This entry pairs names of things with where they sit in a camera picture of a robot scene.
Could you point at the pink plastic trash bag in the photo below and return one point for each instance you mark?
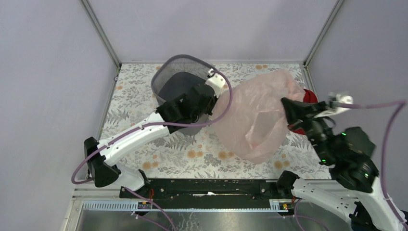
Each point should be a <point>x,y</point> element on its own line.
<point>255,125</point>

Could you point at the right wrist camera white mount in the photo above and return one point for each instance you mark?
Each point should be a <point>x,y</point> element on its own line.
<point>335,104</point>

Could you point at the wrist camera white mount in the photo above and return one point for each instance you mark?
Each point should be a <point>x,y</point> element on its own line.
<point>216,82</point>
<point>335,104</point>

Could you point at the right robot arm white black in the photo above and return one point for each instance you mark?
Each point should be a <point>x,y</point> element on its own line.
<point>348,156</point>

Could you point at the red cloth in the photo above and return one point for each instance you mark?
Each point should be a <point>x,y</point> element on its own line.
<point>309,97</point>

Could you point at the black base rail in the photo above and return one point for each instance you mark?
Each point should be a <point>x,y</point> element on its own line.
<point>213,194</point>

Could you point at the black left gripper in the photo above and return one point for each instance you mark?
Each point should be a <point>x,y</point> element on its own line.
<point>210,111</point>

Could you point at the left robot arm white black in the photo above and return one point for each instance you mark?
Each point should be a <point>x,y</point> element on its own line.
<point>103,156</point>

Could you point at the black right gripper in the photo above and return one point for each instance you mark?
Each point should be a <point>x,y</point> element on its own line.
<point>295,111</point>

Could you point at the floral patterned table mat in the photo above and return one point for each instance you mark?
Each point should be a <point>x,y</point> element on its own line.
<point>200,155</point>

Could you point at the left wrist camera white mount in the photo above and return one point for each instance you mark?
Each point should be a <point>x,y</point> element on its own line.
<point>216,82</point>

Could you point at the grey mesh trash bin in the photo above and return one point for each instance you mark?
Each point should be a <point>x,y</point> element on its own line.
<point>174,78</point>

